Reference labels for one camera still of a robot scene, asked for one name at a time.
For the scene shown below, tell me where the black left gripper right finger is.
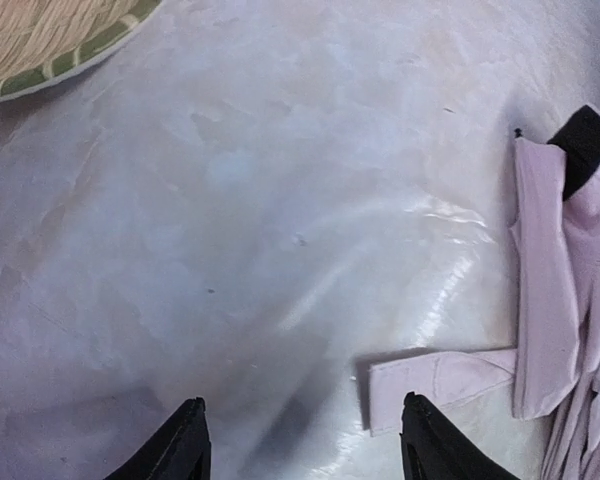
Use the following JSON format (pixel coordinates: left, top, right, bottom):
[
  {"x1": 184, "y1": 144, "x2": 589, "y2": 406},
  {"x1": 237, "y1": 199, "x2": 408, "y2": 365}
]
[{"x1": 400, "y1": 392, "x2": 517, "y2": 480}]

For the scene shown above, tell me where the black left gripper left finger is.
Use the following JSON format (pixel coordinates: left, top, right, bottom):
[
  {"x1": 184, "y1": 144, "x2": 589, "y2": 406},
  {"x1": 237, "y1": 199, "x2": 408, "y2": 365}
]
[{"x1": 105, "y1": 397, "x2": 211, "y2": 480}]

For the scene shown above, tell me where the pink folding umbrella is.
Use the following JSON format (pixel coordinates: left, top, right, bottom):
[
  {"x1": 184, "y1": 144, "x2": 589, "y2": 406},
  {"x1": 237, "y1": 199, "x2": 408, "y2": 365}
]
[{"x1": 369, "y1": 105, "x2": 600, "y2": 479}]

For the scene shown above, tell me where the woven bamboo tray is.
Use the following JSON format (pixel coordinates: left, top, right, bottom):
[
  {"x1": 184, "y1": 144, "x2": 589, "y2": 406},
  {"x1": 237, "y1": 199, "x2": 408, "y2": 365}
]
[{"x1": 0, "y1": 0, "x2": 162, "y2": 102}]

